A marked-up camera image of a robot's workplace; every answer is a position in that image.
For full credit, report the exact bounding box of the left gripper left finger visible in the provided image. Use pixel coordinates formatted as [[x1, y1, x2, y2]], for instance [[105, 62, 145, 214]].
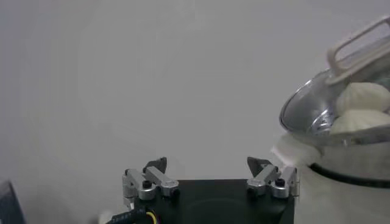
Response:
[[121, 156, 180, 211]]

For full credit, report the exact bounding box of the perforated steel steamer basket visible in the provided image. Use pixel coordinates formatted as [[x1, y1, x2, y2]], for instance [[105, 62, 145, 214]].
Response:
[[271, 100, 390, 167]]

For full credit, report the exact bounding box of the white electric cooking pot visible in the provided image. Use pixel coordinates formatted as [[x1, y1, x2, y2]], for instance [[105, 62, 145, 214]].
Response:
[[294, 142, 390, 224]]

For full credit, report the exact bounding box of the glass pot lid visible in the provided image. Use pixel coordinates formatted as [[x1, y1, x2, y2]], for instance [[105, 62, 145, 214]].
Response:
[[278, 15, 390, 138]]

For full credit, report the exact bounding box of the white steamed baozi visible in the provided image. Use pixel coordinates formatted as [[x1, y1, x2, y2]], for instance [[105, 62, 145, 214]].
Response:
[[330, 108, 390, 135], [335, 82, 390, 116]]

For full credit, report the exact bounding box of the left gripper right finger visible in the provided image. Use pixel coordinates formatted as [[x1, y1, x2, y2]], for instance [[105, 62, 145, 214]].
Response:
[[246, 156, 301, 200]]

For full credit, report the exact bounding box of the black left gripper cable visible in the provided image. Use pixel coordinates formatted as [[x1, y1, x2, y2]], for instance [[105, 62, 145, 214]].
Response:
[[106, 206, 159, 224]]

